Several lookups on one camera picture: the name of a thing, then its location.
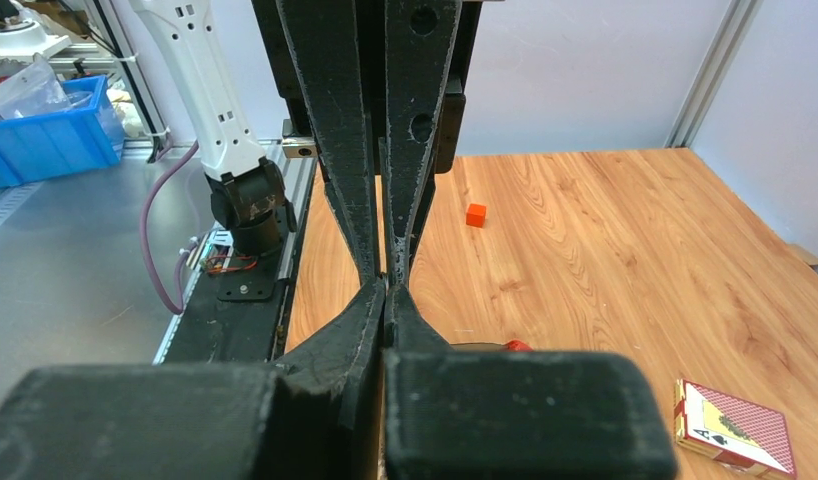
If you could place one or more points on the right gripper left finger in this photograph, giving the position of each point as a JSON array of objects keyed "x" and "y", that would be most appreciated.
[{"x": 311, "y": 414}]

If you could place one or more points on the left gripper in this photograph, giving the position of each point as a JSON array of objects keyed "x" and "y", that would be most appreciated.
[{"x": 323, "y": 41}]

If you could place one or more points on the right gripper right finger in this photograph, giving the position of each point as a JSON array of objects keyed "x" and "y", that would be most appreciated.
[{"x": 496, "y": 414}]

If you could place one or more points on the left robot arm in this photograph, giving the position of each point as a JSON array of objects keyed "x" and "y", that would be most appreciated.
[{"x": 245, "y": 185}]

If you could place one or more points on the small orange red cube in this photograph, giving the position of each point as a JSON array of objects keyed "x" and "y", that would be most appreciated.
[{"x": 476, "y": 215}]

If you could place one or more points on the playing card box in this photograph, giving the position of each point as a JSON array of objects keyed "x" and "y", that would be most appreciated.
[{"x": 739, "y": 434}]

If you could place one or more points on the blue plastic storage bin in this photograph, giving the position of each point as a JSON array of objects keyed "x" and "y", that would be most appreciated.
[{"x": 62, "y": 143}]

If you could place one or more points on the white slotted cable duct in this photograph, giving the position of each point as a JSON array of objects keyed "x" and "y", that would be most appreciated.
[{"x": 187, "y": 272}]

